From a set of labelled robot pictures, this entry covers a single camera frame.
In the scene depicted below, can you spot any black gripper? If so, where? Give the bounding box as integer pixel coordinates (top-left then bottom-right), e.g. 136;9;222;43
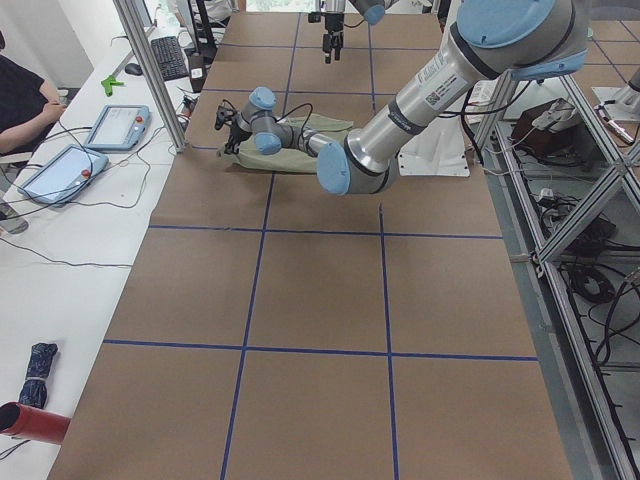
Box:
214;99;250;154
307;11;344;64

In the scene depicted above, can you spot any olive green long-sleeve shirt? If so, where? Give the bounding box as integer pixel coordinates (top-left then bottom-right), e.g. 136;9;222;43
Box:
217;113;354;174

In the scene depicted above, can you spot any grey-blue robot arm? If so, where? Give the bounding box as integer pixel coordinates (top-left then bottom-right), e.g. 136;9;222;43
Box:
307;0;395;64
214;1;592;195

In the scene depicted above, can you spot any black computer keyboard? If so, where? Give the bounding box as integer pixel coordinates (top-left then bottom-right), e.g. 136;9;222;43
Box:
150;36;189;81

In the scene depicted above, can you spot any far blue teach pendant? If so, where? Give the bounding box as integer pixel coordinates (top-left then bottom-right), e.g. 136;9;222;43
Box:
84;104;150;153

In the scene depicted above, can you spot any blue teach pendant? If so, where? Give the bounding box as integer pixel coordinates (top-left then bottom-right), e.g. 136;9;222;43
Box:
84;104;150;153
18;145;108;206

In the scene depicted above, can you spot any black computer mouse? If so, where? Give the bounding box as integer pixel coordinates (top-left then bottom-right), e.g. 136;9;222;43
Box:
124;63;143;76

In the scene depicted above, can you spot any green plastic tool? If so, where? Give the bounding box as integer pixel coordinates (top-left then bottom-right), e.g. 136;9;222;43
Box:
101;75;124;97

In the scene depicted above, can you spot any near blue teach pendant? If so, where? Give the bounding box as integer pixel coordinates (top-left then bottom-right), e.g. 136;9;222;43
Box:
18;145;108;206

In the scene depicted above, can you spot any seated person at desk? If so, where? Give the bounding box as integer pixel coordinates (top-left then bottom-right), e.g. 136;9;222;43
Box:
1;54;66;155

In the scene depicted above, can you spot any red cylinder tube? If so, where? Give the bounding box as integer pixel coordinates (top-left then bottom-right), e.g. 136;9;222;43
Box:
1;402;71;445

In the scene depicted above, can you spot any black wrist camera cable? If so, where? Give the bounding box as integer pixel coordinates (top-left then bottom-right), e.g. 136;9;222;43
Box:
273;102;315;151

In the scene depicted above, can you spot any aluminium frame post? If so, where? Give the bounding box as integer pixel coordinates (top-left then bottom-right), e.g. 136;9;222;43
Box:
113;0;187;153

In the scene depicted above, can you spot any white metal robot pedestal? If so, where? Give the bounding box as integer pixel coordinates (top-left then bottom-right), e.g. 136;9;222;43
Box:
398;118;470;178

